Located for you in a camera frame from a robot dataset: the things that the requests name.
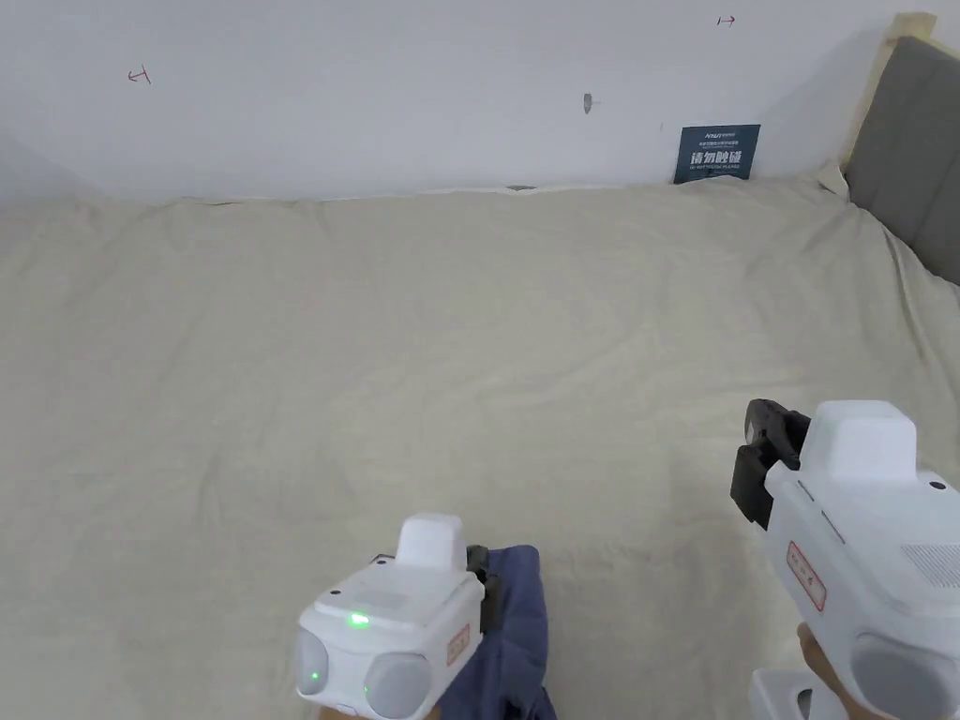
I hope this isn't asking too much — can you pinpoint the dark blue shirt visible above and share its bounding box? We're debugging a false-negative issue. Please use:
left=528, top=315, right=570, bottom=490
left=433, top=543, right=561, bottom=720

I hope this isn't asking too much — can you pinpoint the bed with beige sheet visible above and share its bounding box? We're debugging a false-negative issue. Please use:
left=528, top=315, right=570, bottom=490
left=0, top=171, right=960, bottom=720

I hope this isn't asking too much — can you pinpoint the dark blue sign card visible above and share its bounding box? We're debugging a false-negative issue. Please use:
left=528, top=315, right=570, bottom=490
left=671, top=124, right=762, bottom=185

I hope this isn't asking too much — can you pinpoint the grey padded headboard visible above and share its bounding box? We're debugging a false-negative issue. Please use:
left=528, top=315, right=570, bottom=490
left=838, top=13, right=960, bottom=288

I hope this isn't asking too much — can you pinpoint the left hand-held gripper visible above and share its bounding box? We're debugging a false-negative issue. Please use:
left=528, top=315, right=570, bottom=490
left=295, top=512, right=503, bottom=720

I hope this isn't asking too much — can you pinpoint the person's right hand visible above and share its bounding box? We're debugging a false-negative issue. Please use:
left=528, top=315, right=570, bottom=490
left=796, top=622, right=858, bottom=720

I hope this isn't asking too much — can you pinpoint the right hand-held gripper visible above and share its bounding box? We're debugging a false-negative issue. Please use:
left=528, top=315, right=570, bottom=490
left=730, top=398, right=960, bottom=720

